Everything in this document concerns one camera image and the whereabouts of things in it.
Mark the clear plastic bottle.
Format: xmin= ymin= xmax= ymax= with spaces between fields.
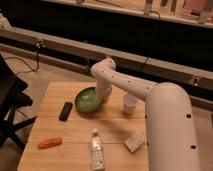
xmin=91 ymin=128 xmax=105 ymax=171

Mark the orange carrot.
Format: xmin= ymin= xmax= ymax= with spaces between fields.
xmin=38 ymin=137 xmax=62 ymax=149

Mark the black rectangular remote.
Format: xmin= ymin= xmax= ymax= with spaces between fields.
xmin=59 ymin=102 xmax=73 ymax=121

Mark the black cable on floor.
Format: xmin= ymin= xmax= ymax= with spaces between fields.
xmin=4 ymin=39 xmax=44 ymax=76

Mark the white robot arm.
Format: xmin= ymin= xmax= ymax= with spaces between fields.
xmin=90 ymin=58 xmax=201 ymax=171

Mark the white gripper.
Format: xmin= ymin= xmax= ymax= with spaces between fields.
xmin=95 ymin=80 xmax=112 ymax=103

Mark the green ceramic bowl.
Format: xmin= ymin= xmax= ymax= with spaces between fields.
xmin=75 ymin=87 xmax=103 ymax=113

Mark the black office chair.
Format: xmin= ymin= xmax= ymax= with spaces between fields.
xmin=0 ymin=54 xmax=35 ymax=149

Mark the white green sponge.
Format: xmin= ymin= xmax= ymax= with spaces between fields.
xmin=124 ymin=131 xmax=145 ymax=153

